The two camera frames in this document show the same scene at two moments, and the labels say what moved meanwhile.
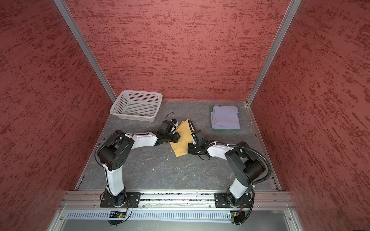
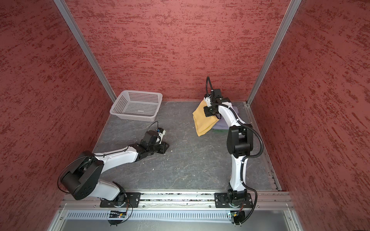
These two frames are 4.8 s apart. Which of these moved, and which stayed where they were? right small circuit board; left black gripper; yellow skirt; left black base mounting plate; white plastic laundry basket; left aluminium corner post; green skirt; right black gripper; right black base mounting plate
Moved: yellow skirt; left black gripper; right black gripper
Stayed: green skirt; left black base mounting plate; right black base mounting plate; left aluminium corner post; white plastic laundry basket; right small circuit board
